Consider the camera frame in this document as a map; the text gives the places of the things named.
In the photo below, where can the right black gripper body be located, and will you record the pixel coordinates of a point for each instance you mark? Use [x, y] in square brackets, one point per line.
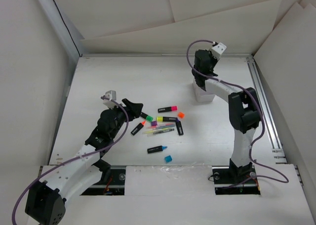
[213, 61]

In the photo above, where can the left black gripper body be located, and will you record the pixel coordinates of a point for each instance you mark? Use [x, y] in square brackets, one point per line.
[121, 114]

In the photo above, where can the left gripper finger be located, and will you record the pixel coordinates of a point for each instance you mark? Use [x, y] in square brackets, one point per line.
[132, 106]
[134, 114]

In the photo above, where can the green cap black highlighter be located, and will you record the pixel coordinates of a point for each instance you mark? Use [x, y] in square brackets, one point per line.
[146, 117]

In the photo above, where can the pink clear pen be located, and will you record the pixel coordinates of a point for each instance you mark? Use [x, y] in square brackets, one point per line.
[151, 127]

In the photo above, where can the blue highlighter cap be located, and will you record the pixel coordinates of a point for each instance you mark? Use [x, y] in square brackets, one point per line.
[168, 159]

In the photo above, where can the blue clear pen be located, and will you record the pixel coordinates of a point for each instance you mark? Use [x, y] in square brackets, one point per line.
[162, 127]

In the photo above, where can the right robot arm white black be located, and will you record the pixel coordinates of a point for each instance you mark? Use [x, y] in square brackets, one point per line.
[244, 114]

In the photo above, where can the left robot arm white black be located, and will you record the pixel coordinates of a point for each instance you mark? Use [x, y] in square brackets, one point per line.
[48, 199]

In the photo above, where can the orange tip black highlighter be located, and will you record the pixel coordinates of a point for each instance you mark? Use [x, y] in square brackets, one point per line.
[138, 128]

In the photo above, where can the yellow cap black highlighter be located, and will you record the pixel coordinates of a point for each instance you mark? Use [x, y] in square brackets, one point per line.
[166, 119]

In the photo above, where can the white compartment pen holder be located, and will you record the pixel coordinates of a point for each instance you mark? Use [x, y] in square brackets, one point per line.
[201, 95]

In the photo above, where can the pink cap black highlighter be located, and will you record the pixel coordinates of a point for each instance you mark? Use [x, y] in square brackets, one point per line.
[167, 109]

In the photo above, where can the blue tip black highlighter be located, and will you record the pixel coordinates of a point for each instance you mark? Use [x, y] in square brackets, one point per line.
[156, 149]

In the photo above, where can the orange highlighter cap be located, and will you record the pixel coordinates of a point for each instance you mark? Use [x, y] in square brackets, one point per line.
[181, 115]

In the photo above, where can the purple tip black highlighter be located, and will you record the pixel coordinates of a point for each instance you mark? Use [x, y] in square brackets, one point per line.
[179, 127]

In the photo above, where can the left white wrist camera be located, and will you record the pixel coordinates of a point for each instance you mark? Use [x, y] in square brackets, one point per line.
[108, 97]

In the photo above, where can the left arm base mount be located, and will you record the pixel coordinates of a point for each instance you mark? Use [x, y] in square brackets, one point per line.
[112, 182]

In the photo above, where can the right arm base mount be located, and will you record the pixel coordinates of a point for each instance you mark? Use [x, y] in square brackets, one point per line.
[226, 184]

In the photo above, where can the aluminium rail right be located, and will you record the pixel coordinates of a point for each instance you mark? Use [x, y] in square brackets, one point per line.
[270, 127]

